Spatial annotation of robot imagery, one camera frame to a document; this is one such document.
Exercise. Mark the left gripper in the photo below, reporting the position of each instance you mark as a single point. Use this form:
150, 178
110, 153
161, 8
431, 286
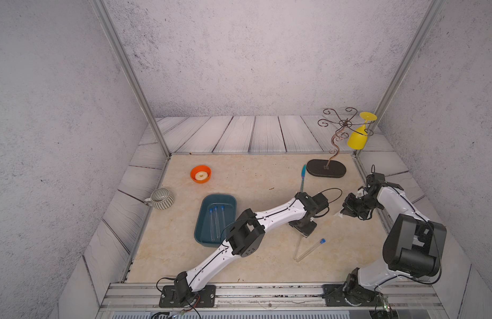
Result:
305, 232

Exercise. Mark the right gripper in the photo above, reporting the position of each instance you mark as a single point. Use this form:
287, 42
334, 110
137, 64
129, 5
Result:
349, 209

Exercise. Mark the test tube blue cap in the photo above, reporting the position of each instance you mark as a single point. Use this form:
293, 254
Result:
217, 223
295, 256
211, 224
299, 258
223, 218

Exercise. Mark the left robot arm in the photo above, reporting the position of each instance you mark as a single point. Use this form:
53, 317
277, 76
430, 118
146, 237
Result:
245, 236

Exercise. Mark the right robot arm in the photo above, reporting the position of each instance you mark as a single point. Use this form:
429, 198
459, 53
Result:
412, 250

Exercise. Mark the teal pen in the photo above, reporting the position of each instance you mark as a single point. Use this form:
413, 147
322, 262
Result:
303, 173

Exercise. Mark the black metal cup stand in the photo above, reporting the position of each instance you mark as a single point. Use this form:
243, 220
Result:
331, 168

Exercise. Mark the yellow plastic goblet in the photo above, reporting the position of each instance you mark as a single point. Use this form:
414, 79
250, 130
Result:
359, 136

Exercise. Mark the teal plastic tray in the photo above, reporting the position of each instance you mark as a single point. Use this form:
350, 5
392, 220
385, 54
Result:
202, 232

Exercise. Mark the orange bowl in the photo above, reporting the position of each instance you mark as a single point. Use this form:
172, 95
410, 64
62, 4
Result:
201, 174

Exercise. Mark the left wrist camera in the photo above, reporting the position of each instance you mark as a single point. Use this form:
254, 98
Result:
321, 206

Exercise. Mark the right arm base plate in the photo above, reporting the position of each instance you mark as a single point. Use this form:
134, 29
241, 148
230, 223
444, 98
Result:
336, 295

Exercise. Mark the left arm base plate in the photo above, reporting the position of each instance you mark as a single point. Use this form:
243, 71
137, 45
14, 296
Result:
172, 297

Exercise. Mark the aluminium front rail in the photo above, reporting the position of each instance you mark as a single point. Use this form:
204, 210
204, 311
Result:
273, 300

